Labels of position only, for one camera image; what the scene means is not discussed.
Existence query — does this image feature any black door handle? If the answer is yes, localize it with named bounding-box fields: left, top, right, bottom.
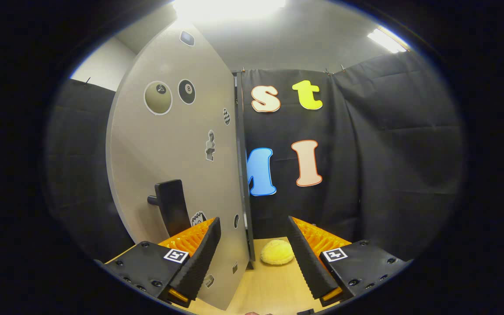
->
left=147, top=179, right=192, bottom=238

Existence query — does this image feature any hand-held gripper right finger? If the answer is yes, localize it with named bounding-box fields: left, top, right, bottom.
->
left=287, top=216, right=414, bottom=307

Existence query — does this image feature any yellow bread bun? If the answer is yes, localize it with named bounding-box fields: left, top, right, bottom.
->
left=260, top=239, right=295, bottom=266

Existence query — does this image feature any narrow ceiling light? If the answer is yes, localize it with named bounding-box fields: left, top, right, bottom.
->
left=367, top=27, right=410, bottom=54

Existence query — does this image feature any large ceiling light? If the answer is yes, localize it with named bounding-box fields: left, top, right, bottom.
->
left=173, top=0, right=287, bottom=20

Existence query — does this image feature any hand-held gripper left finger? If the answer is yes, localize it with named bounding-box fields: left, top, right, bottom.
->
left=99, top=217, right=222, bottom=308

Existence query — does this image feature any dark grey shoe cabinet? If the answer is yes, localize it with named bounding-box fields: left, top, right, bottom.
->
left=233, top=70, right=256, bottom=270

